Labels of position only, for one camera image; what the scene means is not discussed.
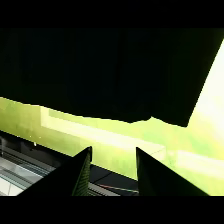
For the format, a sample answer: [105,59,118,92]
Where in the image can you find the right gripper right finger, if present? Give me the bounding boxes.
[135,146,210,197]

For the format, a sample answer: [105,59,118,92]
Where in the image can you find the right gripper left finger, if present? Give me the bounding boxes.
[19,145,93,197]

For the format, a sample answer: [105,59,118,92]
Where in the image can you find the black trousers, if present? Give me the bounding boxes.
[0,28,224,128]

